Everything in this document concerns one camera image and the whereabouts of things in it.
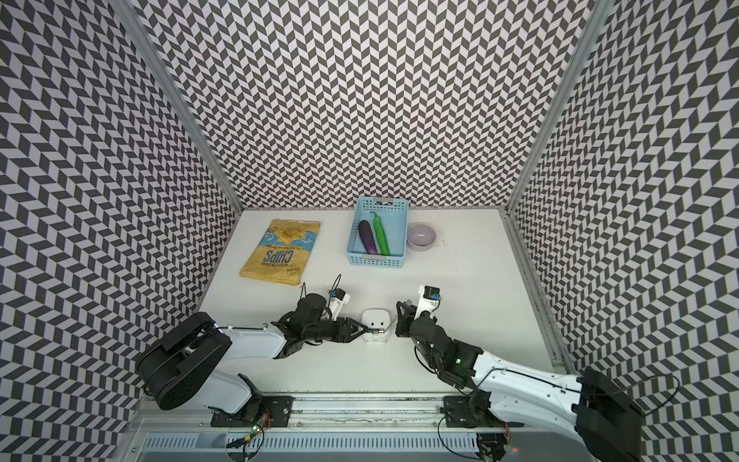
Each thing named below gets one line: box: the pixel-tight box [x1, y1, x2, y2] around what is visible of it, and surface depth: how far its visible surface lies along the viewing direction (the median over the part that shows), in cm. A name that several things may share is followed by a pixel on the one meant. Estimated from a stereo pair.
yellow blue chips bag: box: [239, 218, 322, 286], surface depth 105 cm
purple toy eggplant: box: [357, 219, 379, 255], surface depth 110 cm
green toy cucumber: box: [369, 210, 390, 257], surface depth 110 cm
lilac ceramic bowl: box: [407, 222, 437, 252], surface depth 107 cm
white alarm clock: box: [361, 308, 391, 344], surface depth 86 cm
